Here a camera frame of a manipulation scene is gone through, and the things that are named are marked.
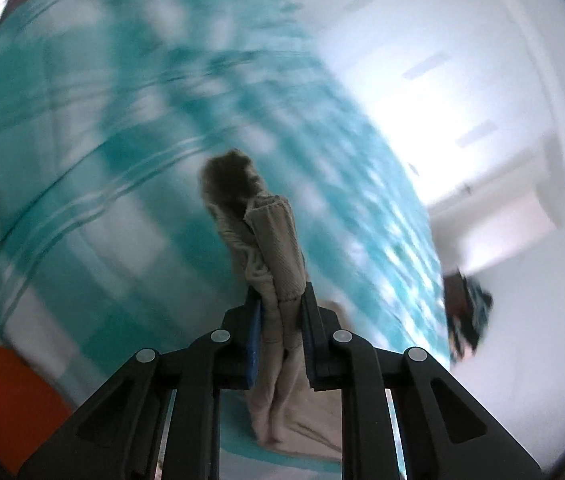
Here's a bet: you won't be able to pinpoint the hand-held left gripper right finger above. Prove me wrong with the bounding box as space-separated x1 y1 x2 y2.
301 281 544 480

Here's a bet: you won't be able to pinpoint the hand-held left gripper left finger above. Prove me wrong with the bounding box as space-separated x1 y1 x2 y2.
16 287 264 480

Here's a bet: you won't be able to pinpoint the beige pants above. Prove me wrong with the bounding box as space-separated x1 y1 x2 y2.
198 149 349 462

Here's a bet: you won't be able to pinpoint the dark wooden cabinet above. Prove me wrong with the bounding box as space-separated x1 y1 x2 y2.
441 271 469 358

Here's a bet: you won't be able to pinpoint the pile of clothes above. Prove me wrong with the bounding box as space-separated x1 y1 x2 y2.
449 274 494 362

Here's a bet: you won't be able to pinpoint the teal checked bed sheet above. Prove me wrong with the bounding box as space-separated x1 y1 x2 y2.
0 0 452 476

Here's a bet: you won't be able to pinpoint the orange cloth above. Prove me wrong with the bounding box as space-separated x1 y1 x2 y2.
0 332 74 476

